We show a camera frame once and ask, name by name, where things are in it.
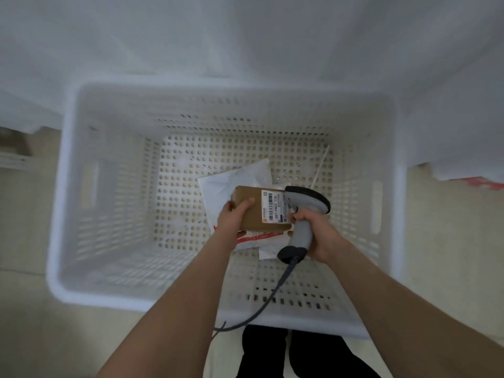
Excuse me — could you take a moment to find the grey black barcode scanner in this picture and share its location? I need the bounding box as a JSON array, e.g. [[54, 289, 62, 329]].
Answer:
[[277, 186, 331, 265]]

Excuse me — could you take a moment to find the person's right hand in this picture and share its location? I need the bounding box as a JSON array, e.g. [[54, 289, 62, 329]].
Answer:
[[287, 208, 348, 265]]

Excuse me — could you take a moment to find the person's left leg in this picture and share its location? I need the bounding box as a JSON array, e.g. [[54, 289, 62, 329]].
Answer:
[[236, 325, 291, 378]]

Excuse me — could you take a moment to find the person's right leg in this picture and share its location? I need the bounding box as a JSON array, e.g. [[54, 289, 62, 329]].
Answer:
[[289, 330, 382, 378]]

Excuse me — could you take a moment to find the red white packet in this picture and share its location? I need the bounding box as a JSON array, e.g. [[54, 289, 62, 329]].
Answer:
[[452, 176, 504, 192]]

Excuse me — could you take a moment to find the person's left forearm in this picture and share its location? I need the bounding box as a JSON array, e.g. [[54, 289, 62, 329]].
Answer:
[[96, 229, 238, 378]]

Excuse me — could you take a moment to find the thin white stick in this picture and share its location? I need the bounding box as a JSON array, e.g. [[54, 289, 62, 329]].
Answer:
[[311, 144, 330, 190]]

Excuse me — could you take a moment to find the dark grey scanner cable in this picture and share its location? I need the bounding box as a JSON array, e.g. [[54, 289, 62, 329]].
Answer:
[[213, 257, 297, 340]]

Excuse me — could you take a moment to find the person's right forearm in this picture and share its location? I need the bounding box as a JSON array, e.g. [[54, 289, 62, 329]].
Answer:
[[324, 241, 504, 378]]

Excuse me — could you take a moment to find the plain white mailer bag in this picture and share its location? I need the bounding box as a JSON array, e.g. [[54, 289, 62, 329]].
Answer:
[[197, 159, 275, 229]]

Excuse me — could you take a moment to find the small brown cardboard box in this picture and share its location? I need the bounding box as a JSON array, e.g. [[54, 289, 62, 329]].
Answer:
[[229, 186, 294, 233]]

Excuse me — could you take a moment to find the person's leg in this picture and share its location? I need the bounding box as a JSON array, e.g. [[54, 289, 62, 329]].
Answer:
[[236, 325, 291, 378], [289, 330, 382, 378]]

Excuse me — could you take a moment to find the person's left hand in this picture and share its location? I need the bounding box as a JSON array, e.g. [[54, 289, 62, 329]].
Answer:
[[216, 198, 256, 243]]

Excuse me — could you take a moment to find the white perforated plastic crate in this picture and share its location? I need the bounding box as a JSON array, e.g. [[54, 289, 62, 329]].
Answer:
[[46, 80, 408, 340]]

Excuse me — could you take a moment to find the white mailer bag red stripe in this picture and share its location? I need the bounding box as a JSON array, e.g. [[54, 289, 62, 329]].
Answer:
[[213, 223, 294, 261]]

